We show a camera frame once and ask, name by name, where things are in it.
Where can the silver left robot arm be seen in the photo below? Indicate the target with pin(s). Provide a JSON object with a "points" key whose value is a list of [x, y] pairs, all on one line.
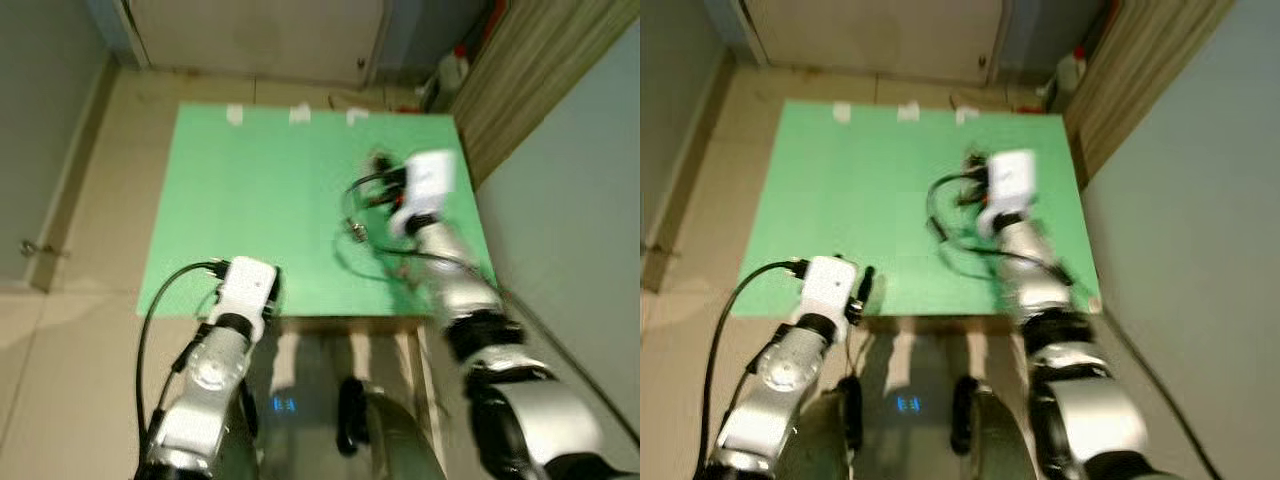
{"points": [[210, 372], [780, 375]]}

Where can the white tape piece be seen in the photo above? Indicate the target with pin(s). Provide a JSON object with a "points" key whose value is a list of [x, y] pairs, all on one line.
{"points": [[842, 112], [966, 115], [299, 113], [908, 111], [235, 114], [357, 116]]}

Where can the white bottle with red cap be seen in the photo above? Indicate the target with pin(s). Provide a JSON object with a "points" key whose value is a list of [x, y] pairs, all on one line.
{"points": [[455, 72], [1072, 72]]}

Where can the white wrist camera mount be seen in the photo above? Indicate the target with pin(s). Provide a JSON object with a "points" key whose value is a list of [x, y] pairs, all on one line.
{"points": [[245, 285], [830, 285], [1010, 180], [430, 180]]}

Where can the white door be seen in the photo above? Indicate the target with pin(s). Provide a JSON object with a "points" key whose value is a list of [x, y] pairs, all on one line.
{"points": [[870, 35], [250, 35]]}

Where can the metal door stop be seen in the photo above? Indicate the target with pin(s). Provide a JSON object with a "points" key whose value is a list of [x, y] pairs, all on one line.
{"points": [[40, 249]]}

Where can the striped wooden panel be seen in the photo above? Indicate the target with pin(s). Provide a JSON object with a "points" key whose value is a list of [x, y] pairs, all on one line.
{"points": [[1140, 70], [530, 70]]}

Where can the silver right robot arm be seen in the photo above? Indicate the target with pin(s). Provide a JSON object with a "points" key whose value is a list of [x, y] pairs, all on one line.
{"points": [[465, 292], [1035, 272]]}

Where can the dark robot torso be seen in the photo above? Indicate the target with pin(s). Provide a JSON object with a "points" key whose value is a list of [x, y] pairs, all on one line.
{"points": [[390, 440], [990, 440]]}

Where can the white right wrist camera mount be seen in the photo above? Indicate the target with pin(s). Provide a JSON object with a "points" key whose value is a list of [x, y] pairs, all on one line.
{"points": [[430, 180], [1010, 180]]}

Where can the green table mat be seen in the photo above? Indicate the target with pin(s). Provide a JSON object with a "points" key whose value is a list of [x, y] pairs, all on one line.
{"points": [[850, 190], [250, 190]]}

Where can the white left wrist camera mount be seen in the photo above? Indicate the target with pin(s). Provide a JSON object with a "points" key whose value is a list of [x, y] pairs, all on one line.
{"points": [[830, 285], [245, 285]]}

